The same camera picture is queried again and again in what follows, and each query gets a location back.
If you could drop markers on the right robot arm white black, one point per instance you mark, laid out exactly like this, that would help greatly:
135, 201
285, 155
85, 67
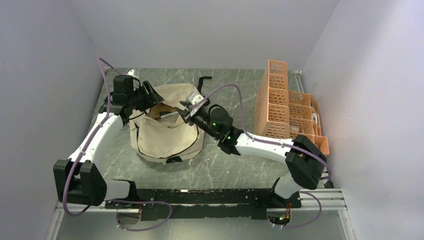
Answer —
304, 160

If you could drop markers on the beige canvas backpack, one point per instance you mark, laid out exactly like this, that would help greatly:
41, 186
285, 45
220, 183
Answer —
168, 139

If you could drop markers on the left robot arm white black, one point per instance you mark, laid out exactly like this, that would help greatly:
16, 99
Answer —
77, 178

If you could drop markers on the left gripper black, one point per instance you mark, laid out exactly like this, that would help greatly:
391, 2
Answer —
151, 99

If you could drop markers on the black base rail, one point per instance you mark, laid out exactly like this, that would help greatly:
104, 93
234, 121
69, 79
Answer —
205, 203

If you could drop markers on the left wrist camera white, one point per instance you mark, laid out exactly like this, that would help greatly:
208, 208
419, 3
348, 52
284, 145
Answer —
132, 73

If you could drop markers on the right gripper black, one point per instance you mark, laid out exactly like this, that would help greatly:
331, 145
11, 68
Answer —
187, 115

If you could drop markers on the orange plastic file organizer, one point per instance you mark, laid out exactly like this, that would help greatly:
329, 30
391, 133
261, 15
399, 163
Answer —
284, 114

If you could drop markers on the white red marker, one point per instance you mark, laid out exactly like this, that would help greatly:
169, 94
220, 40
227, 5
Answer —
175, 113

